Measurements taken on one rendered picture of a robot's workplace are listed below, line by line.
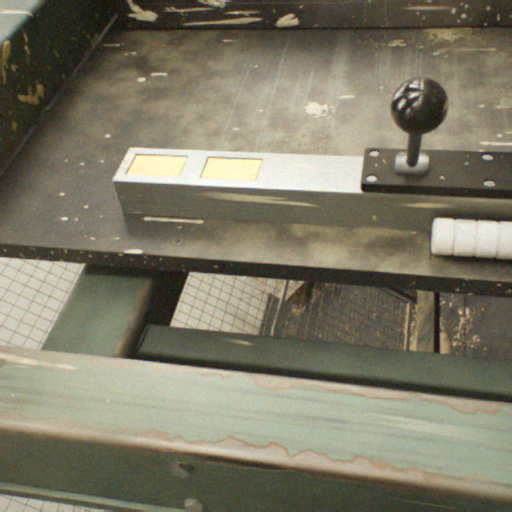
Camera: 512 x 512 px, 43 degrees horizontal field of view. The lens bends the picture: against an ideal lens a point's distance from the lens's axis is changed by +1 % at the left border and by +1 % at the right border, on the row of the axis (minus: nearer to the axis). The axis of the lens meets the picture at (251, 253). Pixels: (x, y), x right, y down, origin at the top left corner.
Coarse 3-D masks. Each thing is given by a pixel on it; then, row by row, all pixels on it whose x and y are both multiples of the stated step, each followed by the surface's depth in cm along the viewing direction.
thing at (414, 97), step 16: (416, 80) 43; (432, 80) 43; (400, 96) 43; (416, 96) 42; (432, 96) 42; (400, 112) 43; (416, 112) 42; (432, 112) 42; (400, 128) 44; (416, 128) 43; (432, 128) 43; (416, 144) 49; (400, 160) 53; (416, 160) 52
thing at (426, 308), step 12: (420, 300) 195; (432, 300) 188; (420, 312) 191; (432, 312) 185; (420, 324) 188; (432, 324) 182; (420, 336) 185; (432, 336) 179; (420, 348) 182; (432, 348) 176
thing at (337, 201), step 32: (128, 160) 60; (192, 160) 59; (288, 160) 58; (320, 160) 57; (352, 160) 57; (128, 192) 59; (160, 192) 58; (192, 192) 57; (224, 192) 57; (256, 192) 56; (288, 192) 55; (320, 192) 54; (352, 192) 54; (320, 224) 57; (352, 224) 56; (384, 224) 56; (416, 224) 55
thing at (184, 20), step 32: (128, 0) 85; (160, 0) 84; (192, 0) 83; (224, 0) 83; (256, 0) 82; (288, 0) 81; (320, 0) 80; (352, 0) 79; (384, 0) 79; (416, 0) 78; (448, 0) 77; (480, 0) 76
